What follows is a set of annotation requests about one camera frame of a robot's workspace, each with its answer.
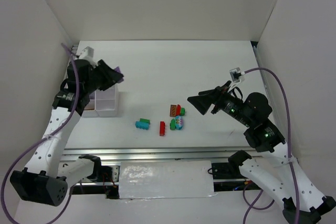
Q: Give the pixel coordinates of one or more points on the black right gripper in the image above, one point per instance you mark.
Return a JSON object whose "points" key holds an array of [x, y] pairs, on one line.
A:
{"points": [[216, 99]]}

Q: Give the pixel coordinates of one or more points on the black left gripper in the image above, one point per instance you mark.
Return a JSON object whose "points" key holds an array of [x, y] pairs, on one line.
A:
{"points": [[98, 74]]}

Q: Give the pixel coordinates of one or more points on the purple curved lego brick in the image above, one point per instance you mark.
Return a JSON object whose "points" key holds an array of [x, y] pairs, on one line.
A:
{"points": [[117, 69]]}

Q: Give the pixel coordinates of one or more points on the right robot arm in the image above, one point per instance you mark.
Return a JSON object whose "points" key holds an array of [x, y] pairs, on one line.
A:
{"points": [[299, 200]]}

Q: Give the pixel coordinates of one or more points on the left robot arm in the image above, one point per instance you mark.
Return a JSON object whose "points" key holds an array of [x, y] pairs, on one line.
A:
{"points": [[42, 180]]}

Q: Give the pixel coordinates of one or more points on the white compartment organizer box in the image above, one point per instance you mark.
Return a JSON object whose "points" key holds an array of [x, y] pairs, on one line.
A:
{"points": [[103, 104]]}

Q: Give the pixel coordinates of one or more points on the small green lego brick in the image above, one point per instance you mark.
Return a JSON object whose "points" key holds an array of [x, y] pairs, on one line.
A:
{"points": [[182, 111]]}

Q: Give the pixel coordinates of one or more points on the red curved lego brick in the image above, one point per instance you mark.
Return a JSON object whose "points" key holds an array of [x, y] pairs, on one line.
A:
{"points": [[178, 110]]}

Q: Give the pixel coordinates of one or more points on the brown rectangular lego brick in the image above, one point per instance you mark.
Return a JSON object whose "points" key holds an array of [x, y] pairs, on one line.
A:
{"points": [[173, 108]]}

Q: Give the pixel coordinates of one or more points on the blue frog-print lego brick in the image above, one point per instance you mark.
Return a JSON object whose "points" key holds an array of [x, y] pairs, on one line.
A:
{"points": [[179, 123]]}

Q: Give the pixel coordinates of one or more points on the green curved lego brick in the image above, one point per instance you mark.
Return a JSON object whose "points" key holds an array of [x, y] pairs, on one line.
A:
{"points": [[172, 125]]}

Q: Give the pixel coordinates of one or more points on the green lego brick on teal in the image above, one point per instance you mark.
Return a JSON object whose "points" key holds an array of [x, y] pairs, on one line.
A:
{"points": [[144, 120]]}

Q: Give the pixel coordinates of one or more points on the teal rectangular lego brick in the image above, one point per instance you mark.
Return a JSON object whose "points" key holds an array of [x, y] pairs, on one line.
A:
{"points": [[142, 125]]}

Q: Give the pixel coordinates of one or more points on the red rectangular lego brick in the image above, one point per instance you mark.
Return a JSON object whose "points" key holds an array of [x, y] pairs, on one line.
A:
{"points": [[162, 128]]}

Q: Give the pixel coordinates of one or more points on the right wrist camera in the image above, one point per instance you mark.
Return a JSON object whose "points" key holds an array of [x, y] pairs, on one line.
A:
{"points": [[237, 77]]}

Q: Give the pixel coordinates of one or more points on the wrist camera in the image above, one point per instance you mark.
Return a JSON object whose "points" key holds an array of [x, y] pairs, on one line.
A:
{"points": [[87, 54], [237, 77]]}

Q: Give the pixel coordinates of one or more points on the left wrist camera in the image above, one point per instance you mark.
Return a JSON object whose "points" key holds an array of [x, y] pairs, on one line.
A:
{"points": [[87, 54]]}

